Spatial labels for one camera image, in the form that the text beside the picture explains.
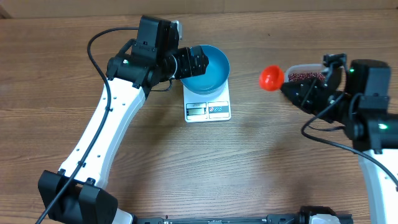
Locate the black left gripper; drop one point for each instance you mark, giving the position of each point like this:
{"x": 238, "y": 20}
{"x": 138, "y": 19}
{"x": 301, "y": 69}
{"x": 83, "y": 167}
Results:
{"x": 199, "y": 67}

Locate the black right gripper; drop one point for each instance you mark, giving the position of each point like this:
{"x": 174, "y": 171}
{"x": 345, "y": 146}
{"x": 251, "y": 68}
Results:
{"x": 308, "y": 91}

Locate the orange plastic measuring scoop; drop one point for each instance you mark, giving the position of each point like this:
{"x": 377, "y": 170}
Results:
{"x": 271, "y": 78}

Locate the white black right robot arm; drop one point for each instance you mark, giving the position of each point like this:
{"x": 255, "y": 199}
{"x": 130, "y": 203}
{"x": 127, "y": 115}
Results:
{"x": 356, "y": 96}

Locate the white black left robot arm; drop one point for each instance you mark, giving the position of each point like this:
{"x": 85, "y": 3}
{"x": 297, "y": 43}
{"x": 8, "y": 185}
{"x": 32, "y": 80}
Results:
{"x": 76, "y": 193}

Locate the blue bowl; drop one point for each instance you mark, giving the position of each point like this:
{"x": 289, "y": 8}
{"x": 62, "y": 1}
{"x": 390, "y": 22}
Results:
{"x": 216, "y": 75}

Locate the white digital kitchen scale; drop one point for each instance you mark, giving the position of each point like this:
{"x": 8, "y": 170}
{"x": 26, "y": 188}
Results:
{"x": 211, "y": 107}

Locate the clear plastic bean container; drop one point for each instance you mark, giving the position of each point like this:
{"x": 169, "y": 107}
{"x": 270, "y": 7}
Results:
{"x": 304, "y": 72}

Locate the red adzuki beans in container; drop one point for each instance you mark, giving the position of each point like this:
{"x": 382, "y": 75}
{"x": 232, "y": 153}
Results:
{"x": 293, "y": 77}

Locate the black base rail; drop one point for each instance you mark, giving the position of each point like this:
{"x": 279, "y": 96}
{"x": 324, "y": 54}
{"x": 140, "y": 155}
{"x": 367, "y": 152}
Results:
{"x": 306, "y": 215}

